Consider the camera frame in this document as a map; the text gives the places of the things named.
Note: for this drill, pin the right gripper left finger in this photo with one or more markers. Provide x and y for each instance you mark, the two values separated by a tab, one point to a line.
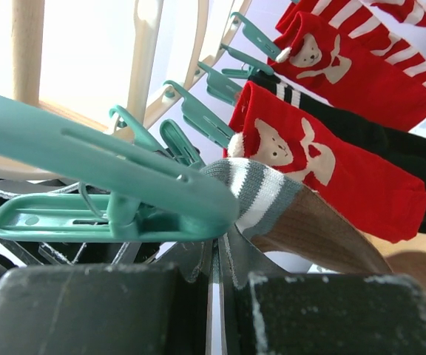
155	308

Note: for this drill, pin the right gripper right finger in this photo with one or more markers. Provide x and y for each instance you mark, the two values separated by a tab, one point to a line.
267	310

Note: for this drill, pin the brown sock grey cuff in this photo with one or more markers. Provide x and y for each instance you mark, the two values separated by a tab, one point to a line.
281	214

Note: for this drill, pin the teal clothespin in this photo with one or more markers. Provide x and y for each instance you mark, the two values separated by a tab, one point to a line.
144	197

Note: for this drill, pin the red bear sock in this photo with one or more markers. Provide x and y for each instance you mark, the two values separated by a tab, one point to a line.
327	62
374	195

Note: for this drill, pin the black sock white stripes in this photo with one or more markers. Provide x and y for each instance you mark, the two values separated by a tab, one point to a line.
403	149

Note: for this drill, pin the wooden clothes rack left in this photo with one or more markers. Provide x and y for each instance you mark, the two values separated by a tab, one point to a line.
26	40

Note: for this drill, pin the red white striped sock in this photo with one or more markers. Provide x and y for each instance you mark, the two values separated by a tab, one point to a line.
358	22

